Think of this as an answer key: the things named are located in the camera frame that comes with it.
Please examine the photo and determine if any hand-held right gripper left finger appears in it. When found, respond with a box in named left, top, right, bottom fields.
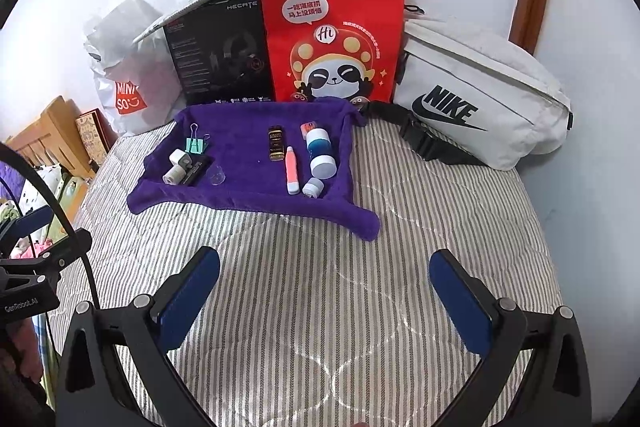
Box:
left=55, top=246, right=222, bottom=427

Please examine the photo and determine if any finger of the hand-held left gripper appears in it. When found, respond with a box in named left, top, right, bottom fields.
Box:
left=0, top=229, right=94, bottom=280
left=0, top=204, right=54, bottom=249

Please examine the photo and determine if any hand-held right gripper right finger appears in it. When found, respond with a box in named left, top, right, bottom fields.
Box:
left=429, top=248, right=593, bottom=427

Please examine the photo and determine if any black lighter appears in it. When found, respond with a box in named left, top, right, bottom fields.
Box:
left=181, top=155, right=211, bottom=186

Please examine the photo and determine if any green binder clip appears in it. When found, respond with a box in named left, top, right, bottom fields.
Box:
left=185, top=123, right=211, bottom=155

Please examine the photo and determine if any pink lip balm tube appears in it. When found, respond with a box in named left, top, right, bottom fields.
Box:
left=285, top=146, right=301, bottom=195

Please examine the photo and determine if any small brown bottle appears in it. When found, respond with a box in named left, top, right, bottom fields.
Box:
left=267, top=125, right=286, bottom=161

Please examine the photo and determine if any white and blue bottle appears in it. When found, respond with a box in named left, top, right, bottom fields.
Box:
left=305, top=128, right=341, bottom=180

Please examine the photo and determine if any pile of colourful clothes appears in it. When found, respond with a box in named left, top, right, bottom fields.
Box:
left=0, top=162, right=86, bottom=258

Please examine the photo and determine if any light blue cloth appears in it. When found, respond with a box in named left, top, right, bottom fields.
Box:
left=30, top=312, right=61, bottom=408

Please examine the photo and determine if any striped quilted mattress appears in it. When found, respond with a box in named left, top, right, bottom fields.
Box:
left=45, top=112, right=563, bottom=427

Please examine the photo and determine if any purple towel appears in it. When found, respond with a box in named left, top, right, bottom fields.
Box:
left=126, top=99, right=382, bottom=243

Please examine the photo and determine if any white plastic shopping bag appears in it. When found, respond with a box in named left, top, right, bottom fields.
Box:
left=82, top=0, right=183, bottom=138

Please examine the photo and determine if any white waist bag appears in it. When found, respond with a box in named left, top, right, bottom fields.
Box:
left=360, top=4, right=575, bottom=172

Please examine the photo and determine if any black headset box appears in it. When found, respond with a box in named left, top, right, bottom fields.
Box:
left=132, top=0, right=293, bottom=106

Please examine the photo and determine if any red panda paper bag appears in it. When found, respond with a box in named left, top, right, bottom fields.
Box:
left=258, top=0, right=407, bottom=104

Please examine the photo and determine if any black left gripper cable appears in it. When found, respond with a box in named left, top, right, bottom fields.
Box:
left=0, top=142, right=101, bottom=313

